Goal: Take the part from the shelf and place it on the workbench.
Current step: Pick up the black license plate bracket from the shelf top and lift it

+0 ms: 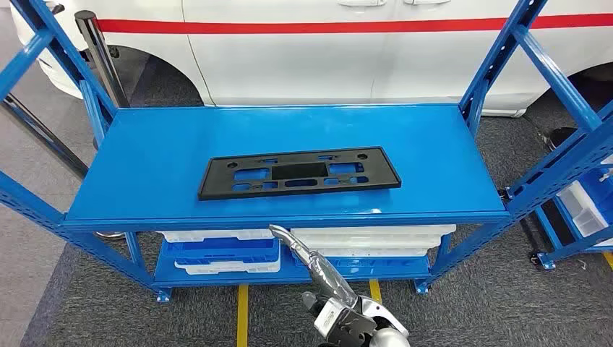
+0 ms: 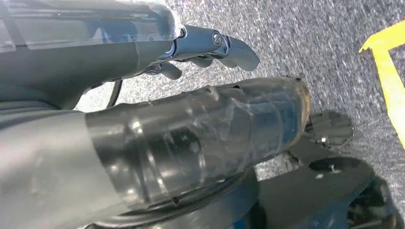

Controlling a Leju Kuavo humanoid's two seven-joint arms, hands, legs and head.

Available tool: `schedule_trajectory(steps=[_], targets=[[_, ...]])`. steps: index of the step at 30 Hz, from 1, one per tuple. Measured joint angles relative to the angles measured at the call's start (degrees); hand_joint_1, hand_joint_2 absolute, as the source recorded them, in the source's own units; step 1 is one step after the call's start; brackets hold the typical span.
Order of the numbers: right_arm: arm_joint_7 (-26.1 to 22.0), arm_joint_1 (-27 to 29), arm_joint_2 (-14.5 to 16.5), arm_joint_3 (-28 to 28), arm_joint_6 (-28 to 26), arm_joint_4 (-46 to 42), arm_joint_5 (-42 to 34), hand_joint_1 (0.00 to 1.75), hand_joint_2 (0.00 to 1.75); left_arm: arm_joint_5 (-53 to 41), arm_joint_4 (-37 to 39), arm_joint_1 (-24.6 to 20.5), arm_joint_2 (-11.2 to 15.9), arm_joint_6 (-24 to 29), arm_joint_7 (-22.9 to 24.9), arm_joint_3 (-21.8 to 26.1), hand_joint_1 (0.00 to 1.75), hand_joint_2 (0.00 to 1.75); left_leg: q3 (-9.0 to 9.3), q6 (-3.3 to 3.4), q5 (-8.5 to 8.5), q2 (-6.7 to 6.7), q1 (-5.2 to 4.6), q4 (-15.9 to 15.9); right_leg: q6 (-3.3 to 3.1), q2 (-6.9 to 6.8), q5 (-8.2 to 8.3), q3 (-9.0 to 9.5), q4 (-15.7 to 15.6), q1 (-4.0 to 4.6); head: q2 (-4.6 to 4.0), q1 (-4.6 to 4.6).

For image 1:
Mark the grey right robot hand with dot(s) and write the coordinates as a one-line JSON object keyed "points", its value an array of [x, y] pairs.
{"points": [[318, 273]]}

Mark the black plastic panel part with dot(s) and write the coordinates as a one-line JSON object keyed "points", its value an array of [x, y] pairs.
{"points": [[299, 171]]}

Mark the blue metal shelf rack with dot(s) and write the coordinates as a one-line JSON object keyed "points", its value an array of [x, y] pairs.
{"points": [[191, 143], [582, 247]]}

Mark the round chrome base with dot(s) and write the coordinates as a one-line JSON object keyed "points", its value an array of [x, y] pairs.
{"points": [[111, 235]]}

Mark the white car with red stripe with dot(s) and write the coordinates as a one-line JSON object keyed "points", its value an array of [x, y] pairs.
{"points": [[287, 62]]}

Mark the black round base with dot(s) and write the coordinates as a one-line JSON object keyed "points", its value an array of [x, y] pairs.
{"points": [[562, 138]]}

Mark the black barrier bar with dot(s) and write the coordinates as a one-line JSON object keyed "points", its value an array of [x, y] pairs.
{"points": [[43, 134]]}

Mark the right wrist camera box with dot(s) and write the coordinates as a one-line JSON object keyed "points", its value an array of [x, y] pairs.
{"points": [[342, 321]]}

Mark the black stanchion post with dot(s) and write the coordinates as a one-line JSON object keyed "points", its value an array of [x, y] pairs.
{"points": [[103, 62]]}

